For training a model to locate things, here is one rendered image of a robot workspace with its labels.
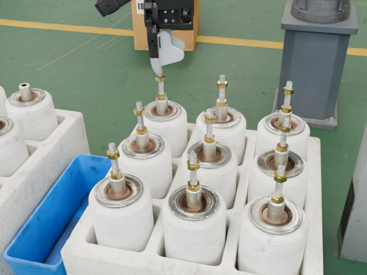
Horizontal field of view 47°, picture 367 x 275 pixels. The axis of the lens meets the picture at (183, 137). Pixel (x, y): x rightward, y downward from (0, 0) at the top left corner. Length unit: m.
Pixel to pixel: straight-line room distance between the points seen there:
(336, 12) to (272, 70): 0.47
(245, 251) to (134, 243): 0.17
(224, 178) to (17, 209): 0.39
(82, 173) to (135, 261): 0.39
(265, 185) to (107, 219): 0.25
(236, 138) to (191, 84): 0.69
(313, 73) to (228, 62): 0.49
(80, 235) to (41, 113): 0.32
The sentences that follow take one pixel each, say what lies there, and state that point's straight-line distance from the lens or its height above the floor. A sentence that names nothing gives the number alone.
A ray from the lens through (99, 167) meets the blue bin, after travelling 0.98.
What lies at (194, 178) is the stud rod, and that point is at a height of 0.30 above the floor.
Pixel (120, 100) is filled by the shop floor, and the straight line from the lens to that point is 1.40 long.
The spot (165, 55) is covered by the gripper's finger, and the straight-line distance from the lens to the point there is 0.76.
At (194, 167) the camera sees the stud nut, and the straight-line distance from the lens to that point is 0.58.
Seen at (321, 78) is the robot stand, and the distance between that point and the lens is 1.21.
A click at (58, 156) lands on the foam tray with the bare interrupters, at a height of 0.14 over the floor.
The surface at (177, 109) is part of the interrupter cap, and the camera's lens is 0.84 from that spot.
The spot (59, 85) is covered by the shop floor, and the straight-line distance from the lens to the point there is 1.54.
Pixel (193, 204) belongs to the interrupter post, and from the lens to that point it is 0.62.
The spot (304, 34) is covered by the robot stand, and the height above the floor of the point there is 0.27.
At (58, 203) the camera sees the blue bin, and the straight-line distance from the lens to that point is 0.93.
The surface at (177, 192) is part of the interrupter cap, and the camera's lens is 0.65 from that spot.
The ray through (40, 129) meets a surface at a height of 0.20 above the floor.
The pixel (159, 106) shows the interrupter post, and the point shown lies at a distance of 0.82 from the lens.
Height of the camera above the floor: 0.69
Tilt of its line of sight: 35 degrees down
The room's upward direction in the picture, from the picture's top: 2 degrees counter-clockwise
